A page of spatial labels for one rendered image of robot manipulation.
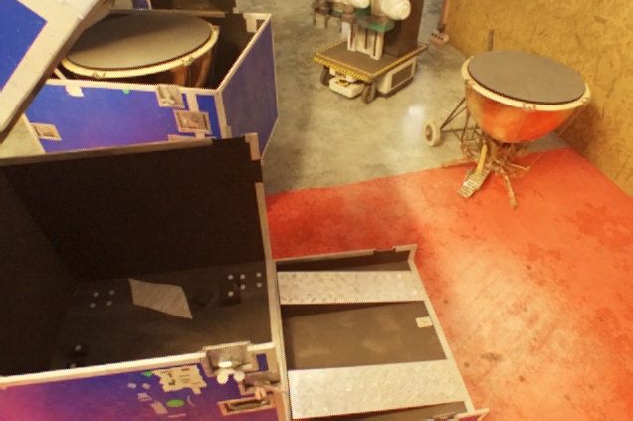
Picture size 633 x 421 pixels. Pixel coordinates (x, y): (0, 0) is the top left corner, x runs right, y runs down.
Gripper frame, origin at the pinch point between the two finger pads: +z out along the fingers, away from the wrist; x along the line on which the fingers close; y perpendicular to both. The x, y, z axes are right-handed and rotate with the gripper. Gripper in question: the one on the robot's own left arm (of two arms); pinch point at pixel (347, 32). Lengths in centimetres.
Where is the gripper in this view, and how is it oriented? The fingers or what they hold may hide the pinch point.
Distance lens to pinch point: 330.9
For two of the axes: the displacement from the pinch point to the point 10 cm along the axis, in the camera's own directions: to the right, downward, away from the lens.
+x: 7.4, 4.5, -5.0
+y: -6.8, 4.9, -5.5
